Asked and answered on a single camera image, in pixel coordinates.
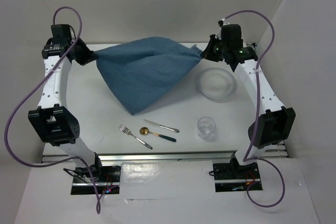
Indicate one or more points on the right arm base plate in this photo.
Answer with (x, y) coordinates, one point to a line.
(228, 177)

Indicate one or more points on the silver fork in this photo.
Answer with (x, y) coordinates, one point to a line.
(126, 131)

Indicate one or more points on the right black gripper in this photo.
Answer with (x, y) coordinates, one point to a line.
(208, 53)

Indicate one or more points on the aluminium front rail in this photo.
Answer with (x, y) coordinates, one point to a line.
(163, 157)

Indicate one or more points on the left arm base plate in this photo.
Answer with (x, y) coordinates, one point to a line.
(108, 182)

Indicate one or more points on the aluminium rail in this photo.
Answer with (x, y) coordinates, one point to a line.
(163, 157)
(275, 120)

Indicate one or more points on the clear drinking glass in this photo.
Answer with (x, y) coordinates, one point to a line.
(206, 129)

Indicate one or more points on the gold spoon green handle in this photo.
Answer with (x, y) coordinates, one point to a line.
(146, 131)

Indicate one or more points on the silver table knife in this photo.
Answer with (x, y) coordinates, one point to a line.
(162, 126)

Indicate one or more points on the aluminium right side rail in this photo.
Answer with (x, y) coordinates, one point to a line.
(275, 120)

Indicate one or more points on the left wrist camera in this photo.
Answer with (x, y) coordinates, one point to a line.
(62, 31)

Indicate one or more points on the blue cloth napkin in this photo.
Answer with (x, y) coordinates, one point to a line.
(140, 72)

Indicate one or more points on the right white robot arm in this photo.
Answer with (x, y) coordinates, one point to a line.
(241, 56)

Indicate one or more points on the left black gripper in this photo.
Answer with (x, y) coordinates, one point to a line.
(89, 55)

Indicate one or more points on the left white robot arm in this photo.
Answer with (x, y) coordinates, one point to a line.
(52, 121)

